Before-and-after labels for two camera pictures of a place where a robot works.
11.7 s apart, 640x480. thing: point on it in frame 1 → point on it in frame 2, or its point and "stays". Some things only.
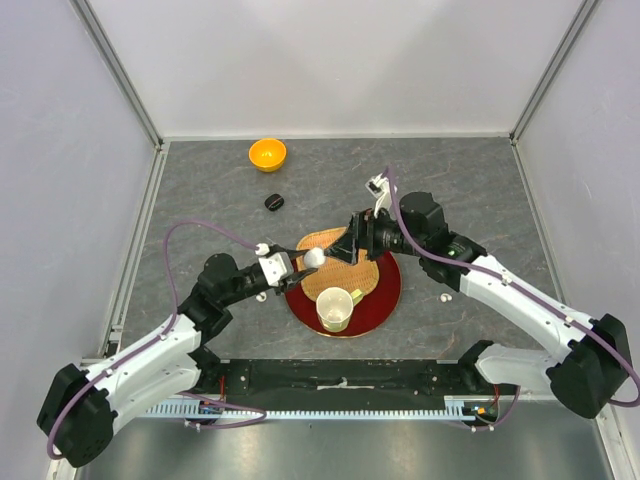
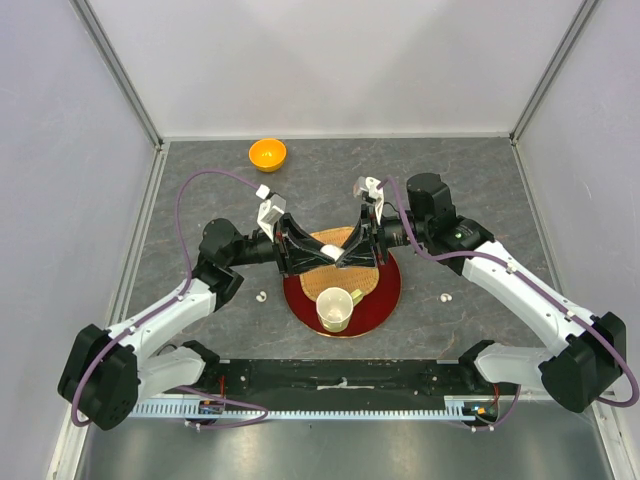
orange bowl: x=267 y=154 stays
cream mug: x=334 y=308 stays
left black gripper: x=293 y=281 → x=305 y=255
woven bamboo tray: x=335 y=273 stays
